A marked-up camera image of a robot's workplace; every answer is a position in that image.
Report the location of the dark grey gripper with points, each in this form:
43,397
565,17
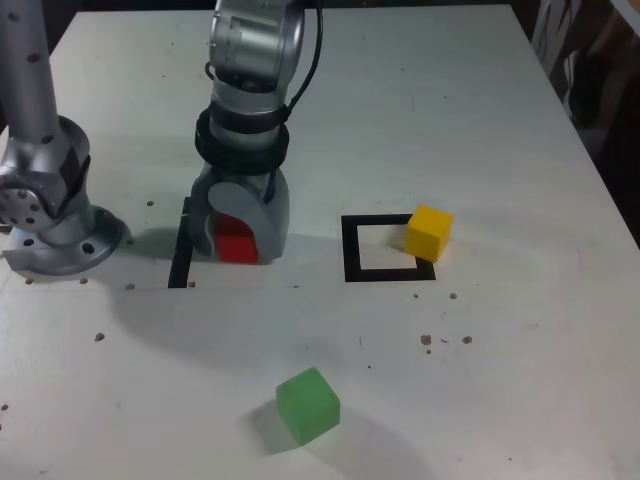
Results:
245,180

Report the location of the red cube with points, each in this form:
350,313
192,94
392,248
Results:
235,247

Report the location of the yellow cube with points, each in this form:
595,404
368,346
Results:
425,235

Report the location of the green cube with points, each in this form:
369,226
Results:
307,407

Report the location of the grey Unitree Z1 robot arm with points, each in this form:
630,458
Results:
30,100

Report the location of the black tape square outline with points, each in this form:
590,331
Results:
350,250

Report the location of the black tape strip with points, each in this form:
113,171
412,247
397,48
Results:
177,272

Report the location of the white background furniture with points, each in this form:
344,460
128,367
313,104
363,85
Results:
545,50

